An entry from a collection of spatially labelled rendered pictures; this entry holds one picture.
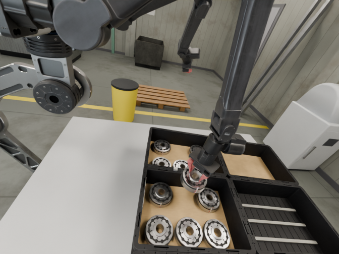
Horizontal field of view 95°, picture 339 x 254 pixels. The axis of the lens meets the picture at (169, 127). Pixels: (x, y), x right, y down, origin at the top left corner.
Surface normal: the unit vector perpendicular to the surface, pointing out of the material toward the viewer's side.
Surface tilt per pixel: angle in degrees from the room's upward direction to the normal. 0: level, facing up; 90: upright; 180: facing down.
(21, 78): 90
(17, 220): 0
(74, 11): 83
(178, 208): 0
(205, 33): 90
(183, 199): 0
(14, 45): 90
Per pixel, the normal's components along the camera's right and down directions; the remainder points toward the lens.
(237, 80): 0.08, 0.51
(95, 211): 0.21, -0.79
